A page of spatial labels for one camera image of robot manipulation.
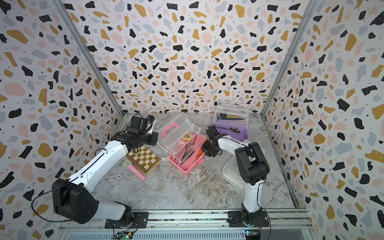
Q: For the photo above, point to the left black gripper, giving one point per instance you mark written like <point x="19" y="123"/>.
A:
<point x="155" y="137"/>

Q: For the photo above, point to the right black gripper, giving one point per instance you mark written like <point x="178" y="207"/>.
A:
<point x="212" y="154"/>

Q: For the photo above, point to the pink toolbox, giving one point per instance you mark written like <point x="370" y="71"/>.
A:
<point x="182" y="154"/>

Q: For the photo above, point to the white toolbox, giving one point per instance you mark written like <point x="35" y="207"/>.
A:
<point x="237" y="171"/>

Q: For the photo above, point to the purple toolbox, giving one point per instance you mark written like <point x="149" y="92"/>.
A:
<point x="235" y="109"/>

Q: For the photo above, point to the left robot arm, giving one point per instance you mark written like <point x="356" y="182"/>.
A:
<point x="72" y="198"/>

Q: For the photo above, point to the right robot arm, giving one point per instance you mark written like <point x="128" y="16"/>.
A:
<point x="253" y="191"/>

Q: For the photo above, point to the orange screwdriver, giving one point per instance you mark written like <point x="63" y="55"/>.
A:
<point x="199" y="154"/>

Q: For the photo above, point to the wooden checkerboard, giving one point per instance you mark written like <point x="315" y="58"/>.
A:
<point x="144" y="160"/>

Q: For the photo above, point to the yellow tape measure in pink box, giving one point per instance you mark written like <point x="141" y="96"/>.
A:
<point x="187" y="137"/>

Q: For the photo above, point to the screwdriver in purple box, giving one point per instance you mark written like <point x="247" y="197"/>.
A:
<point x="230" y="129"/>

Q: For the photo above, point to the tool set in purple tray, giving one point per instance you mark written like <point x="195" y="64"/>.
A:
<point x="222" y="116"/>

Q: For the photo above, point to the small clear round tag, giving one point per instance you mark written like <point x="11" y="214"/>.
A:
<point x="119" y="177"/>

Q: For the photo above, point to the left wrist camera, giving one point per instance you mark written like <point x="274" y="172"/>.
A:
<point x="140" y="125"/>

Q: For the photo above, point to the aluminium front rail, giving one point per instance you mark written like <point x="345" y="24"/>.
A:
<point x="275" y="224"/>

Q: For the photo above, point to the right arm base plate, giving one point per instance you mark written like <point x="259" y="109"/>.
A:
<point x="237" y="219"/>

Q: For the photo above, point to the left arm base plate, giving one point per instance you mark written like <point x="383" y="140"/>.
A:
<point x="131" y="220"/>

